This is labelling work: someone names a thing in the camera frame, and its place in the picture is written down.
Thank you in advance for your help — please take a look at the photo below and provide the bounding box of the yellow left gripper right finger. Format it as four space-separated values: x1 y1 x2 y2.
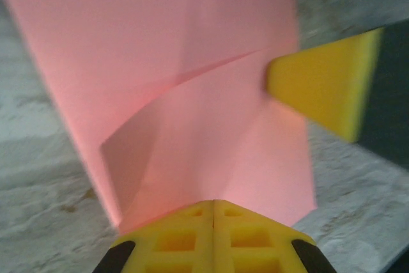
213 199 335 273

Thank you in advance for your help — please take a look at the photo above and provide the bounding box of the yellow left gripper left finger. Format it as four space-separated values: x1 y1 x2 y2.
92 200 213 273

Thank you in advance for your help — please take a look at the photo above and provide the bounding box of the pink square paper sheet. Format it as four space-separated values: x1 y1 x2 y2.
0 0 319 237

